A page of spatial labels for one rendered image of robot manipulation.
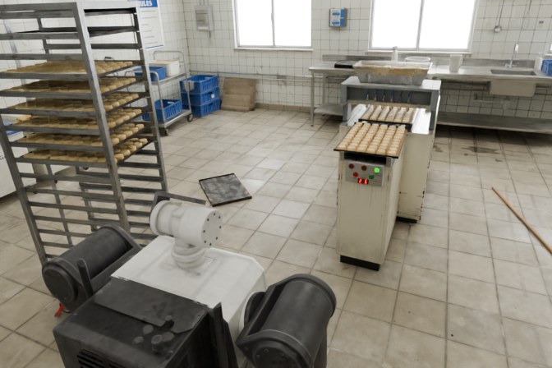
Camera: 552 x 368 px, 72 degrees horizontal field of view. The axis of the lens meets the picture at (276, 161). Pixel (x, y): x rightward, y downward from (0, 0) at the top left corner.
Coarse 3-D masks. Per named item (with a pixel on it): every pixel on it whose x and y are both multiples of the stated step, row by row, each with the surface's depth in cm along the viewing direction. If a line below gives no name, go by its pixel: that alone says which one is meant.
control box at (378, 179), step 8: (352, 160) 242; (352, 168) 241; (360, 168) 239; (368, 168) 237; (352, 176) 243; (360, 176) 241; (368, 176) 239; (376, 176) 236; (368, 184) 241; (376, 184) 238
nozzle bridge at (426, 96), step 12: (348, 84) 295; (360, 84) 294; (372, 84) 292; (384, 84) 291; (432, 84) 286; (348, 96) 306; (360, 96) 303; (372, 96) 299; (396, 96) 292; (420, 96) 285; (432, 96) 273; (348, 108) 317; (432, 108) 276; (432, 120) 289
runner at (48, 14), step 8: (0, 16) 171; (8, 16) 170; (16, 16) 170; (24, 16) 169; (32, 16) 168; (40, 16) 167; (48, 16) 166; (56, 16) 166; (64, 16) 165; (72, 16) 164; (88, 16) 165
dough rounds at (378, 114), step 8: (368, 112) 314; (376, 112) 313; (384, 112) 312; (392, 112) 312; (400, 112) 311; (408, 112) 310; (376, 120) 299; (384, 120) 298; (392, 120) 293; (400, 120) 291; (408, 120) 292
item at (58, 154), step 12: (132, 144) 220; (144, 144) 223; (24, 156) 205; (36, 156) 204; (48, 156) 204; (60, 156) 204; (72, 156) 202; (84, 156) 202; (96, 156) 202; (120, 156) 201
